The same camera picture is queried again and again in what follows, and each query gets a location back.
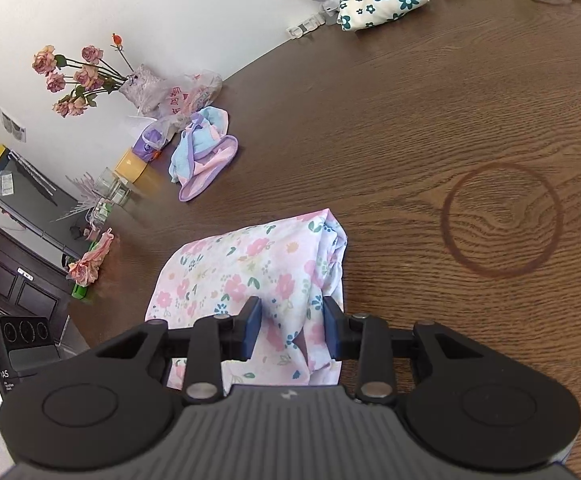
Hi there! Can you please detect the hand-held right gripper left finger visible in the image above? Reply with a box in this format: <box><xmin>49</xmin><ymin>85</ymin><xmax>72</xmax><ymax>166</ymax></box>
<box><xmin>94</xmin><ymin>296</ymin><xmax>263</xmax><ymax>406</ymax></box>

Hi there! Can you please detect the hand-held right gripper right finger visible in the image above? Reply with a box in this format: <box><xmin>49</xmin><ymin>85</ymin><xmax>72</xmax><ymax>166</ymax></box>
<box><xmin>323</xmin><ymin>297</ymin><xmax>487</xmax><ymax>405</ymax></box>

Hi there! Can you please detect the pink floral dress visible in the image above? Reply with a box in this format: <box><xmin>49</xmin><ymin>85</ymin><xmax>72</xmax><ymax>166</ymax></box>
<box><xmin>145</xmin><ymin>207</ymin><xmax>348</xmax><ymax>392</ymax></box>

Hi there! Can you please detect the black cabinet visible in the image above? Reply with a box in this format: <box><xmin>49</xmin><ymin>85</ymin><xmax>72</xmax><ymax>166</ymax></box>
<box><xmin>0</xmin><ymin>214</ymin><xmax>80</xmax><ymax>332</ymax></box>

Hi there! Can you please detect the pink artificial flower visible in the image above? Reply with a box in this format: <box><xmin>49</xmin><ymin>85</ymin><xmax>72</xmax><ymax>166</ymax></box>
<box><xmin>67</xmin><ymin>227</ymin><xmax>116</xmax><ymax>302</ymax></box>

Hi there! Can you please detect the grey appliance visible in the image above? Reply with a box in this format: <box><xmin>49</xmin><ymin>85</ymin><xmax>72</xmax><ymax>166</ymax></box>
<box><xmin>0</xmin><ymin>149</ymin><xmax>87</xmax><ymax>262</ymax></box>

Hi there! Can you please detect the clear plastic container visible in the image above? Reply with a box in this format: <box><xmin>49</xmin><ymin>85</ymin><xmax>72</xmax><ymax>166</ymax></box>
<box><xmin>87</xmin><ymin>199</ymin><xmax>114</xmax><ymax>227</ymax></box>

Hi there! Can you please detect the white feathery plant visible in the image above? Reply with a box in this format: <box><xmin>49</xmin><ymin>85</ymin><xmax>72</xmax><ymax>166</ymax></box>
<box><xmin>57</xmin><ymin>172</ymin><xmax>102</xmax><ymax>222</ymax></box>

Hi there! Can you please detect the pastel blue pink cloth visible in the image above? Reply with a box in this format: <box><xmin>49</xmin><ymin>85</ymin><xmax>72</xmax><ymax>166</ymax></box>
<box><xmin>169</xmin><ymin>107</ymin><xmax>240</xmax><ymax>204</ymax></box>

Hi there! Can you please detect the yellow box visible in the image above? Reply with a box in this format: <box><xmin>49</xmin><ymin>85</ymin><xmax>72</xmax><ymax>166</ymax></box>
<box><xmin>114</xmin><ymin>148</ymin><xmax>148</xmax><ymax>184</ymax></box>

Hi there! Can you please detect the purple packet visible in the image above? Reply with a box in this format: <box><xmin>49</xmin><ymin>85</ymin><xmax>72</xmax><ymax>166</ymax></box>
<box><xmin>140</xmin><ymin>119</ymin><xmax>177</xmax><ymax>159</ymax></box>

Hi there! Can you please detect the clear red-printed plastic bag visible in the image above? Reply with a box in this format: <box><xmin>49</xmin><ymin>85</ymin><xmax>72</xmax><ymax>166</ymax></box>
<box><xmin>157</xmin><ymin>69</ymin><xmax>224</xmax><ymax>122</ymax></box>

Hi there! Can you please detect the wrapped flower vase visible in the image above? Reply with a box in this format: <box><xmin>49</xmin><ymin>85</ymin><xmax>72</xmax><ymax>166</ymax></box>
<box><xmin>119</xmin><ymin>63</ymin><xmax>167</xmax><ymax>114</ymax></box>

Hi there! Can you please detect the dried rose bouquet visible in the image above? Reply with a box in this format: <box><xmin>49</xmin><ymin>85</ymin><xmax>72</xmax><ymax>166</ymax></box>
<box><xmin>31</xmin><ymin>32</ymin><xmax>137</xmax><ymax>119</ymax></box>

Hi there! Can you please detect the white plastic clip holder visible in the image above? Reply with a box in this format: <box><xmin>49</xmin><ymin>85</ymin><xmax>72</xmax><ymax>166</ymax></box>
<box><xmin>286</xmin><ymin>15</ymin><xmax>324</xmax><ymax>40</ymax></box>

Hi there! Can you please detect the folded cream teal-flower cloth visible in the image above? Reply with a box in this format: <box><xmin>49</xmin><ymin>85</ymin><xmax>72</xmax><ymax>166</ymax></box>
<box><xmin>337</xmin><ymin>0</ymin><xmax>431</xmax><ymax>32</ymax></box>

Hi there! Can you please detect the wall outlet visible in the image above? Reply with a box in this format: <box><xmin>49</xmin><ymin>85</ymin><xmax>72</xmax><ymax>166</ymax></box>
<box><xmin>0</xmin><ymin>107</ymin><xmax>26</xmax><ymax>142</ymax></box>

